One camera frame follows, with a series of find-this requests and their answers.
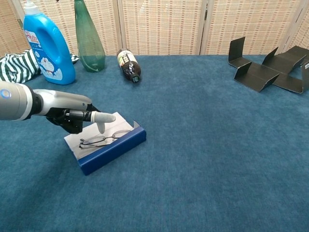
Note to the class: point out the green transparent spray bottle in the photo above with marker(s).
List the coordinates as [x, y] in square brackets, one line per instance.
[89, 48]

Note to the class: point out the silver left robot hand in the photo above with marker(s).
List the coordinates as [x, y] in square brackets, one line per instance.
[62, 101]

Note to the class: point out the green white striped cloth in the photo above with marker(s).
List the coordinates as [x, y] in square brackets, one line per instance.
[17, 70]

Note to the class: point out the brown plastic drink bottle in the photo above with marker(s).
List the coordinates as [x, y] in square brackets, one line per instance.
[129, 67]

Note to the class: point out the blue folding glasses case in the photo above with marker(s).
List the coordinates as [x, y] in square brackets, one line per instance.
[108, 154]

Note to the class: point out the black unfolded cardboard box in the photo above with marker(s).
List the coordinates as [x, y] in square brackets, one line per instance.
[256, 75]

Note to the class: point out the blue carpet table cover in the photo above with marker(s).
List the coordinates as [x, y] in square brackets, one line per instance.
[217, 145]

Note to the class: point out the thin-framed eyeglasses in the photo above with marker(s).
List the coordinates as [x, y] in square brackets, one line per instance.
[94, 140]

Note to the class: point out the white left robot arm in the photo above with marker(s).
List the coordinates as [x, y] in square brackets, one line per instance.
[14, 104]

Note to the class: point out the blue laundry detergent bottle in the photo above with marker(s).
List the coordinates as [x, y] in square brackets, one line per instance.
[55, 60]

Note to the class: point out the woven bamboo folding screen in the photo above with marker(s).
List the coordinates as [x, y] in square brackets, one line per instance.
[159, 24]

